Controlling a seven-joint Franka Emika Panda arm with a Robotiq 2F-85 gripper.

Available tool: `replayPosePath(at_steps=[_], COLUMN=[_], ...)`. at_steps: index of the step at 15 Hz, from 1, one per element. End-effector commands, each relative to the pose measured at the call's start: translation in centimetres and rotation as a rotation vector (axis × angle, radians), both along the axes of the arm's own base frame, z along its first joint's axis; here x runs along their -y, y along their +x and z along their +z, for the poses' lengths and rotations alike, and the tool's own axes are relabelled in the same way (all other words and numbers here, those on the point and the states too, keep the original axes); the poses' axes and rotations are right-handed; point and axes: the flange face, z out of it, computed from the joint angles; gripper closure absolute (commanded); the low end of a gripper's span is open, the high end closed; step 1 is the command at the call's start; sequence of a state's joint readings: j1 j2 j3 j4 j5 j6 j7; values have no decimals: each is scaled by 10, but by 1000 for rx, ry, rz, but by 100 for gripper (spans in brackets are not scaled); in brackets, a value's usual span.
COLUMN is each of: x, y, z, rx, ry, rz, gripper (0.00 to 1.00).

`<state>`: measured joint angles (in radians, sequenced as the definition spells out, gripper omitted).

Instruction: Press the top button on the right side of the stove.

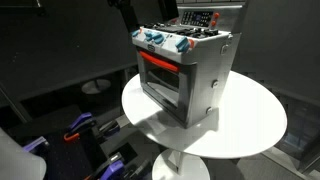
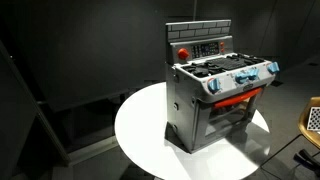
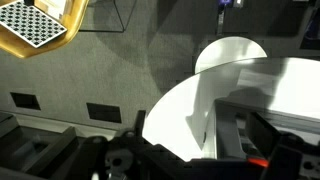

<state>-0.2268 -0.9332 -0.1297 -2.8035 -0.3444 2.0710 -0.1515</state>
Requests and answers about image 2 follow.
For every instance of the black stove control panel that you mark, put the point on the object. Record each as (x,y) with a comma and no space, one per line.
(203,50)

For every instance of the black burner grate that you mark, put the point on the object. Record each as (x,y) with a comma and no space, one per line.
(220,65)

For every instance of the round white table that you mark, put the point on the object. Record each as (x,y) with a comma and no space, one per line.
(140,129)

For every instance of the blue middle right knob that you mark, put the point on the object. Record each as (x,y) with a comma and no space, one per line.
(253,74)

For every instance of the red round stove knob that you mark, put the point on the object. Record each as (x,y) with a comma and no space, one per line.
(183,53)

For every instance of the orange oven door handle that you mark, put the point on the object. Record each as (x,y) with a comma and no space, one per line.
(238,98)

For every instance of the blue right front knob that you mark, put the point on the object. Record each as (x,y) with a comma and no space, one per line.
(273,68)

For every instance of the grey toy stove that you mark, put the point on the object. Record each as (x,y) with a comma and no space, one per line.
(190,110)

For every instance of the blue middle left knob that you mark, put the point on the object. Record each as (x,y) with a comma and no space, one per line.
(241,78)

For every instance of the blue knob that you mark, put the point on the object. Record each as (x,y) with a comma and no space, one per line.
(214,85)
(273,68)
(253,74)
(241,78)

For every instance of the yellow wooden chair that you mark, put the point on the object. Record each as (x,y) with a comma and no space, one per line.
(303,157)

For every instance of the blue left front knob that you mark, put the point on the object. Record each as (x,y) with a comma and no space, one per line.
(214,85)

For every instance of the black white calibration board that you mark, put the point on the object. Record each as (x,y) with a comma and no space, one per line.
(313,123)

